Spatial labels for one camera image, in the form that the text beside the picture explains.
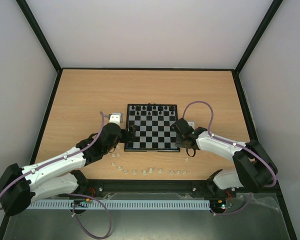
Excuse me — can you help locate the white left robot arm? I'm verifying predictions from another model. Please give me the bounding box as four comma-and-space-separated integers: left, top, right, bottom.
0, 122, 136, 217

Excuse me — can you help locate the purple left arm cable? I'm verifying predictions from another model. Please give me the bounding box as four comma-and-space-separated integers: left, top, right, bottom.
0, 111, 111, 210

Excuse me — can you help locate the green circuit board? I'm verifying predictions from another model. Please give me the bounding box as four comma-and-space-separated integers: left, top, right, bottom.
216, 198, 234, 210

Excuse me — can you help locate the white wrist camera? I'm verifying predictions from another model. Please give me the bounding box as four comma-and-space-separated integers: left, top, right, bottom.
188, 121, 195, 129
108, 112, 124, 126

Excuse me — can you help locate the light blue slotted cable duct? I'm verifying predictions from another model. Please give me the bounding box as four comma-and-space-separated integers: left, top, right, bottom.
28, 199, 211, 211

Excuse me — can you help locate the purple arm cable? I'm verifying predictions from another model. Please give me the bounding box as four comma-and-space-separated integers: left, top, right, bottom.
181, 100, 278, 188
0, 111, 111, 210

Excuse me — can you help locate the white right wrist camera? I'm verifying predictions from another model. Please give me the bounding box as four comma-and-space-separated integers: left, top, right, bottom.
188, 121, 195, 129

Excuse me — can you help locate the black mounting rail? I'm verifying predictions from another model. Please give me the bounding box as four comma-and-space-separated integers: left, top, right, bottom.
88, 179, 215, 198

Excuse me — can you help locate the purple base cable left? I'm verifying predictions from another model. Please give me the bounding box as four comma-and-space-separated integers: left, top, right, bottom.
71, 194, 113, 238

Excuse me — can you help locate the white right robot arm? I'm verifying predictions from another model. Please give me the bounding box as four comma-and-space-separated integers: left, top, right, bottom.
171, 118, 278, 196

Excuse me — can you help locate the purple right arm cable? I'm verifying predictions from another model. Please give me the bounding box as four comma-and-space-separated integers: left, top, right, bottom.
181, 100, 278, 188

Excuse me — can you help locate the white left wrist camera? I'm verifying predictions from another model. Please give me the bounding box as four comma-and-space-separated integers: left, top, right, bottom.
108, 112, 124, 126

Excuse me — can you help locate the black and silver chessboard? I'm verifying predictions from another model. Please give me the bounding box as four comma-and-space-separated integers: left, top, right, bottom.
124, 103, 180, 153

